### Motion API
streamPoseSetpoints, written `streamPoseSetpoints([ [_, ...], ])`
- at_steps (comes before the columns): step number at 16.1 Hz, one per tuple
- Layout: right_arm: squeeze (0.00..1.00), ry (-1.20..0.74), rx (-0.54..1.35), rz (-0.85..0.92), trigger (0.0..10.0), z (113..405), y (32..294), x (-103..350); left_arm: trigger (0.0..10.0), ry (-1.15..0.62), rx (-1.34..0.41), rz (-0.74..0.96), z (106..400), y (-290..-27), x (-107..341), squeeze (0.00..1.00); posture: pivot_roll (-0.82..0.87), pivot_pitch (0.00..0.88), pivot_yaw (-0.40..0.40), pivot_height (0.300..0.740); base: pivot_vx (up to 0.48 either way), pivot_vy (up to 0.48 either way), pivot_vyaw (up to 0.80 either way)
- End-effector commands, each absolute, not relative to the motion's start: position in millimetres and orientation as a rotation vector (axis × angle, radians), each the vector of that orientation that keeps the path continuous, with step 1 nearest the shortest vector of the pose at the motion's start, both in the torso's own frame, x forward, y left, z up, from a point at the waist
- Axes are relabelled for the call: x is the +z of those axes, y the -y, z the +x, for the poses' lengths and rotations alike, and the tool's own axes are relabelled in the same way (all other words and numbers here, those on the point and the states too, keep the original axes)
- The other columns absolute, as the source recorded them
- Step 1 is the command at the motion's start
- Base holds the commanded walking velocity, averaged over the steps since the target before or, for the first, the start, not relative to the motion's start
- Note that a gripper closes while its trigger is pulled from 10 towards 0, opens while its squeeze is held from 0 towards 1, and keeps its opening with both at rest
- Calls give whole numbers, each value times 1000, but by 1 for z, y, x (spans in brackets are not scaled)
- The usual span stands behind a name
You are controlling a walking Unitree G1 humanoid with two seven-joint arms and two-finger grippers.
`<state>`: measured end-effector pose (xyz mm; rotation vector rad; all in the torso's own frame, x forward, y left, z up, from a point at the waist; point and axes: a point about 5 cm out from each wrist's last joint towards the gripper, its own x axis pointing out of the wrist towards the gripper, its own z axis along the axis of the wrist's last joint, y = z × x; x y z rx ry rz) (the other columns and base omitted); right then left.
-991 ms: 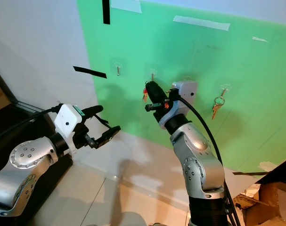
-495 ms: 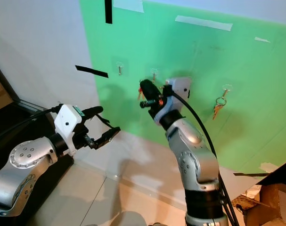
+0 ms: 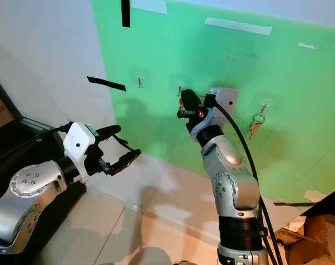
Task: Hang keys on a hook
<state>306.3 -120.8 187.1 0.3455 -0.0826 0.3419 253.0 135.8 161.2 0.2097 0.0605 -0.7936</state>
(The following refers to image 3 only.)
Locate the long white tape strip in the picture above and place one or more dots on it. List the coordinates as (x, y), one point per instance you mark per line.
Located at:
(239, 26)

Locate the short black tape strip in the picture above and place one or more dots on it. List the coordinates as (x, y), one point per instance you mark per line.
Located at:
(125, 14)

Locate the brown cardboard box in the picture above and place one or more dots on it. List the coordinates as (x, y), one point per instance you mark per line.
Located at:
(319, 237)

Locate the dark door frame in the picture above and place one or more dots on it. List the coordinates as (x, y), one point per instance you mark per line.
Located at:
(8, 102)

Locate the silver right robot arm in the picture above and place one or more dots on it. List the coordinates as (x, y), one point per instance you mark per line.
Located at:
(236, 182)

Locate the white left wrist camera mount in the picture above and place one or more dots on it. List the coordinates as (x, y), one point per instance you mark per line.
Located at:
(79, 141)

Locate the thin black tape strip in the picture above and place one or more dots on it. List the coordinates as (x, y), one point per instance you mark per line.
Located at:
(294, 203)

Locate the keys with red tag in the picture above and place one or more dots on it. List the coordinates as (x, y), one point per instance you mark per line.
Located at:
(180, 95)

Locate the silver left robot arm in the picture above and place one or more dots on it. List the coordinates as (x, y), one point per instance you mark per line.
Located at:
(32, 185)

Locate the green wall sheet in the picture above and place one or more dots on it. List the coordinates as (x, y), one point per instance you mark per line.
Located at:
(189, 55)

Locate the clear hook with metal pin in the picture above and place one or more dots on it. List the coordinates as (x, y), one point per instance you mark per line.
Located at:
(139, 81)

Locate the slanted black tape strip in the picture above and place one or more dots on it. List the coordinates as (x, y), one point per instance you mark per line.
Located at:
(106, 83)

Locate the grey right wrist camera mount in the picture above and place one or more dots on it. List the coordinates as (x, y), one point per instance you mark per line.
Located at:
(225, 99)

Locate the wide white tape piece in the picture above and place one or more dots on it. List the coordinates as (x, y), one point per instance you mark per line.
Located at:
(148, 5)

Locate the clear adhesive wall hook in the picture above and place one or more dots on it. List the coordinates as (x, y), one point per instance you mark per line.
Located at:
(265, 104)
(180, 84)

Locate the small white tape piece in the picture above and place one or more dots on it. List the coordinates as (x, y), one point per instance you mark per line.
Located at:
(307, 46)

